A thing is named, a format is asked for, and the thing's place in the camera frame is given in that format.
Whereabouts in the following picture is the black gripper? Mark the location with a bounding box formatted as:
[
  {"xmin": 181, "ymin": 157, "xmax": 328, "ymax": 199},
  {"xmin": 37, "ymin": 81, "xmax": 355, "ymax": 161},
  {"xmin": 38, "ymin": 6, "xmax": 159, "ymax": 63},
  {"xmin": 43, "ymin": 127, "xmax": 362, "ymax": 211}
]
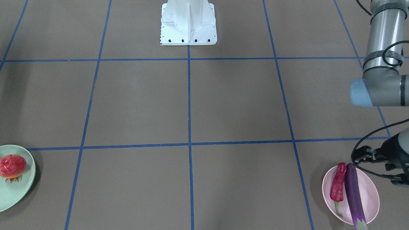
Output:
[{"xmin": 351, "ymin": 133, "xmax": 409, "ymax": 187}]

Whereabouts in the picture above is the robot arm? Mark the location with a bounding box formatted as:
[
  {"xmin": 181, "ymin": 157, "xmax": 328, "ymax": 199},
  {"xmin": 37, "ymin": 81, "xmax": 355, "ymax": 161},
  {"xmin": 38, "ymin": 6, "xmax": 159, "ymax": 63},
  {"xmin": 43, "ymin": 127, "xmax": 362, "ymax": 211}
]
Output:
[{"xmin": 350, "ymin": 0, "xmax": 409, "ymax": 187}]

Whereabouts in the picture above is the red pomegranate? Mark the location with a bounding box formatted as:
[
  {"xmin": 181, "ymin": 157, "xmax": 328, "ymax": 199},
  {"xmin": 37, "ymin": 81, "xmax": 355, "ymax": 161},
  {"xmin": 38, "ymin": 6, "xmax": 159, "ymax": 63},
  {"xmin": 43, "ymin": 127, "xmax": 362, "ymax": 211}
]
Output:
[{"xmin": 0, "ymin": 154, "xmax": 27, "ymax": 183}]

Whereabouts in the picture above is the purple eggplant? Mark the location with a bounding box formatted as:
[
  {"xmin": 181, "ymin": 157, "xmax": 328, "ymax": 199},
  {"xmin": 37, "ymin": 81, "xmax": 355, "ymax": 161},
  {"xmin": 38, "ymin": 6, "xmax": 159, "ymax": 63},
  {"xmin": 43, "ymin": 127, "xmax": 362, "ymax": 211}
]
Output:
[{"xmin": 344, "ymin": 163, "xmax": 368, "ymax": 230}]

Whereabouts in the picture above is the pink plate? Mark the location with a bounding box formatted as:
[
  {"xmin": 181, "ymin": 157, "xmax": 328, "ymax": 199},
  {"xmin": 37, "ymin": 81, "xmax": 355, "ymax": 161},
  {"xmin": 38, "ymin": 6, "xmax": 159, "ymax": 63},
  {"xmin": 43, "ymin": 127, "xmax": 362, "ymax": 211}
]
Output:
[{"xmin": 322, "ymin": 166, "xmax": 380, "ymax": 225}]

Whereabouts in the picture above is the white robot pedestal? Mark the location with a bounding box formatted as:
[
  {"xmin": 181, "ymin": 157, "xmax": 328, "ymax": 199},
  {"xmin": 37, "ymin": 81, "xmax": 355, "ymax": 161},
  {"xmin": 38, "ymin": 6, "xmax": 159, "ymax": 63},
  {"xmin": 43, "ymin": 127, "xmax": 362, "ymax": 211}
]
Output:
[{"xmin": 160, "ymin": 0, "xmax": 218, "ymax": 46}]

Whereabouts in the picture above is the light green plate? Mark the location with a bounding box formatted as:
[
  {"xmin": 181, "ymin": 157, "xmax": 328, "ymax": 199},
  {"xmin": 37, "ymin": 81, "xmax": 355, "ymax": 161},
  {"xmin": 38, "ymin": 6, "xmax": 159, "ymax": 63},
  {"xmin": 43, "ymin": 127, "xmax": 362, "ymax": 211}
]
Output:
[{"xmin": 0, "ymin": 145, "xmax": 36, "ymax": 211}]

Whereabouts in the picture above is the red chili pepper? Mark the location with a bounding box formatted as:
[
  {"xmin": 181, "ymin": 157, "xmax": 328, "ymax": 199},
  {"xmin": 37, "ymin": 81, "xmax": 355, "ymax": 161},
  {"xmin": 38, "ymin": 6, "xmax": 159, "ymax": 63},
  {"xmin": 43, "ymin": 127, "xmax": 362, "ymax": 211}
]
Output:
[{"xmin": 330, "ymin": 163, "xmax": 347, "ymax": 217}]

